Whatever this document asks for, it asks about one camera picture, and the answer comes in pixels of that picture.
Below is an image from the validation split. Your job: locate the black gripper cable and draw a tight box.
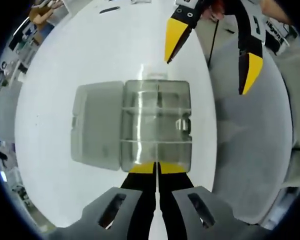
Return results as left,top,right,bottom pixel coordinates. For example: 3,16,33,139
208,19,218,68

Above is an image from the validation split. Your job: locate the person's right hand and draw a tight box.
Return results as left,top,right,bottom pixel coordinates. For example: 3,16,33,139
261,0,294,26

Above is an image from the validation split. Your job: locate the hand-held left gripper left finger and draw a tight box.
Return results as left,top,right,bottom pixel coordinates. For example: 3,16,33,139
56,161,158,240

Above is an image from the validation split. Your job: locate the black remote bar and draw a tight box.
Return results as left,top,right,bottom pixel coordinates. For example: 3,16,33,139
99,6,121,15

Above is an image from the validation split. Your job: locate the grey mesh office chair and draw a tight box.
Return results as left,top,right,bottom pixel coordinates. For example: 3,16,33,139
209,57,295,227

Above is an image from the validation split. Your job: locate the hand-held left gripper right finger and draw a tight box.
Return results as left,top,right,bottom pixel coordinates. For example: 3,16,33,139
157,161,262,240

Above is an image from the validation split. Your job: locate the grey transparent dual guide fixture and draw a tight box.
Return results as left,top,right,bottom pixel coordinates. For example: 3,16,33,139
70,79,193,174

